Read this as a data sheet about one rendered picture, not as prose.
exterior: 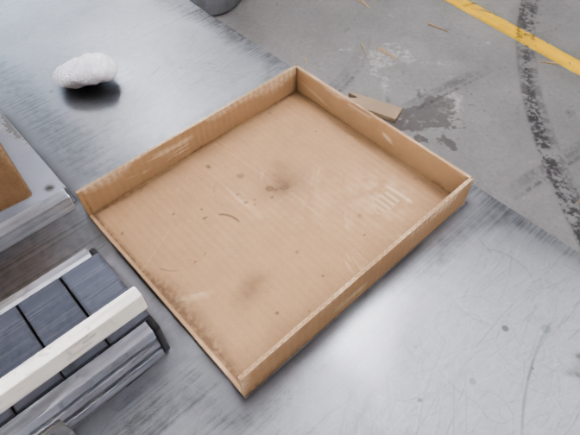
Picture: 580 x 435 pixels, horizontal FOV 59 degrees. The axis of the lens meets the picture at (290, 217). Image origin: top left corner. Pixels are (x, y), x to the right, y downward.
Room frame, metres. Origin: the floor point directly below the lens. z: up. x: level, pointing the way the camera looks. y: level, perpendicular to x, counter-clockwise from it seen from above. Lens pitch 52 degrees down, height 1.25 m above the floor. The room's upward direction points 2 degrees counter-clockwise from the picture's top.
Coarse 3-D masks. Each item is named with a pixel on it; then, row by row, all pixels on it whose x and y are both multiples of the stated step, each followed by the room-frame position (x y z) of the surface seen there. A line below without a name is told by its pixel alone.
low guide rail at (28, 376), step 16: (112, 304) 0.18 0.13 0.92; (128, 304) 0.18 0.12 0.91; (144, 304) 0.19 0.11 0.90; (96, 320) 0.17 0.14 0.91; (112, 320) 0.17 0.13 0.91; (128, 320) 0.18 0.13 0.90; (64, 336) 0.16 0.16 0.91; (80, 336) 0.16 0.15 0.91; (96, 336) 0.16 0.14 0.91; (48, 352) 0.15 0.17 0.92; (64, 352) 0.15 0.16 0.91; (80, 352) 0.15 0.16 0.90; (16, 368) 0.14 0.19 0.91; (32, 368) 0.14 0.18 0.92; (48, 368) 0.14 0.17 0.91; (0, 384) 0.13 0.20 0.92; (16, 384) 0.13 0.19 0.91; (32, 384) 0.13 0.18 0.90; (0, 400) 0.12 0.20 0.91; (16, 400) 0.12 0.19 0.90
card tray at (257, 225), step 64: (192, 128) 0.43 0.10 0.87; (256, 128) 0.46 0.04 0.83; (320, 128) 0.46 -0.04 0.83; (384, 128) 0.42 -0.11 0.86; (128, 192) 0.36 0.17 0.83; (192, 192) 0.36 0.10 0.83; (256, 192) 0.36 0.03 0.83; (320, 192) 0.36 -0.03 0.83; (384, 192) 0.35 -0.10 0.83; (448, 192) 0.35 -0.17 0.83; (128, 256) 0.28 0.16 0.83; (192, 256) 0.28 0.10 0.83; (256, 256) 0.28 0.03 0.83; (320, 256) 0.27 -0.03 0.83; (384, 256) 0.25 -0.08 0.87; (192, 320) 0.21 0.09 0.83; (256, 320) 0.21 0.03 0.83; (320, 320) 0.20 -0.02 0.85; (256, 384) 0.15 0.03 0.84
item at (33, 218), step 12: (60, 192) 0.25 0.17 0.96; (36, 204) 0.24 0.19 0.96; (48, 204) 0.24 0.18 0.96; (60, 204) 0.25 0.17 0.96; (72, 204) 0.25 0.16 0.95; (24, 216) 0.23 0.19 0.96; (36, 216) 0.23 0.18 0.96; (48, 216) 0.24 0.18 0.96; (60, 216) 0.24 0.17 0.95; (0, 228) 0.22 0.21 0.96; (12, 228) 0.22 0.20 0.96; (24, 228) 0.23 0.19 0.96; (36, 228) 0.23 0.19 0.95; (0, 240) 0.21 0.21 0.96; (12, 240) 0.22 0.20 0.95
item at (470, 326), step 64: (0, 0) 0.78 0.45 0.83; (64, 0) 0.77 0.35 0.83; (128, 0) 0.77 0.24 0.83; (0, 64) 0.61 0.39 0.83; (128, 64) 0.60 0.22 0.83; (192, 64) 0.60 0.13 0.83; (256, 64) 0.59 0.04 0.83; (64, 128) 0.48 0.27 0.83; (128, 128) 0.47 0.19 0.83; (0, 256) 0.29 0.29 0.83; (64, 256) 0.29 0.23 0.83; (448, 256) 0.27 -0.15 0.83; (512, 256) 0.27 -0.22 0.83; (576, 256) 0.27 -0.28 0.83; (384, 320) 0.21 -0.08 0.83; (448, 320) 0.20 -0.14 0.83; (512, 320) 0.20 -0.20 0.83; (576, 320) 0.20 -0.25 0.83; (128, 384) 0.16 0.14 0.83; (192, 384) 0.15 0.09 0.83; (320, 384) 0.15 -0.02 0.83; (384, 384) 0.15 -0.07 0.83; (448, 384) 0.15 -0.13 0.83; (512, 384) 0.15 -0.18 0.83; (576, 384) 0.14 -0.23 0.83
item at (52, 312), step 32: (96, 256) 0.25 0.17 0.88; (64, 288) 0.22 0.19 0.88; (96, 288) 0.22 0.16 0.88; (128, 288) 0.22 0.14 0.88; (0, 320) 0.19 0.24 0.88; (32, 320) 0.19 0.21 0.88; (64, 320) 0.19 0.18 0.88; (0, 352) 0.16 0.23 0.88; (32, 352) 0.16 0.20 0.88; (96, 352) 0.16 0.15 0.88; (0, 416) 0.12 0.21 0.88
